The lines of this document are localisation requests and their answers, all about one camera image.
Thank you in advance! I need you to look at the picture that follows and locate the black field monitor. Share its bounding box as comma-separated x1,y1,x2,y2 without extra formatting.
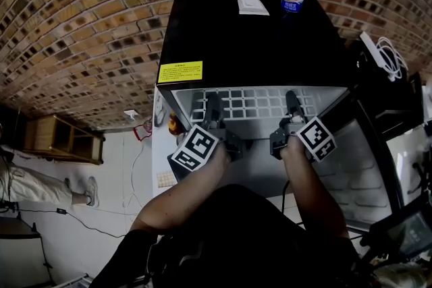
360,205,432,262

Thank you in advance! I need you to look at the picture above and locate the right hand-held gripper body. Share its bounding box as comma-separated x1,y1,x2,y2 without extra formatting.
269,111,338,163

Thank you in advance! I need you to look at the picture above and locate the wooden shelf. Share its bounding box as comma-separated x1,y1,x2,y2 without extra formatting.
23,113,105,166

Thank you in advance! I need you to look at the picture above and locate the black mini fridge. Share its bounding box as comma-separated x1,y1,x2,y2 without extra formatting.
155,0,406,230

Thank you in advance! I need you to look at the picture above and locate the white table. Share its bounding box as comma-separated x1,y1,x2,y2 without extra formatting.
151,84,183,198

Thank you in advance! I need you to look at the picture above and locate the clear water jug red handle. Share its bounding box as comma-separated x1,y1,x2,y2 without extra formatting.
133,117,153,142

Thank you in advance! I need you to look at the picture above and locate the white plastic bag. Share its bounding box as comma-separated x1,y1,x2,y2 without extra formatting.
154,96,168,127

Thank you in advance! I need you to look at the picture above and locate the white power strip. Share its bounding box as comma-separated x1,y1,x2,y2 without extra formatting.
358,30,396,82

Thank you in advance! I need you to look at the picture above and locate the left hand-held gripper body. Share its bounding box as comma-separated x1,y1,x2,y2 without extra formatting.
167,111,244,173

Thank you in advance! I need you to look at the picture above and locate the white wire fridge shelf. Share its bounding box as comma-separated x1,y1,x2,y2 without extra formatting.
190,88,318,122

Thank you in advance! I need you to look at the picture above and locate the person's black clothed body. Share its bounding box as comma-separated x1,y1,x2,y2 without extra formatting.
89,183,375,288

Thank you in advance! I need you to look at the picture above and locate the person's left forearm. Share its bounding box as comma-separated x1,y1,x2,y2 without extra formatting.
130,141,232,237

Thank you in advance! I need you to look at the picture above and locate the beige square pad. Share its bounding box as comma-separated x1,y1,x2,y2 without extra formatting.
156,171,179,189

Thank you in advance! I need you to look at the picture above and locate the black cabinet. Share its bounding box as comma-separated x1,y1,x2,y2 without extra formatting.
346,38,425,141

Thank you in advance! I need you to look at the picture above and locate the coiled white cable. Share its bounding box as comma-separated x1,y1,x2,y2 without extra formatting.
375,36,410,82

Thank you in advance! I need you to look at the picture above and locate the person's right forearm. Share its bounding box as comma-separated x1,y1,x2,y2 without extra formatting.
279,134,350,240

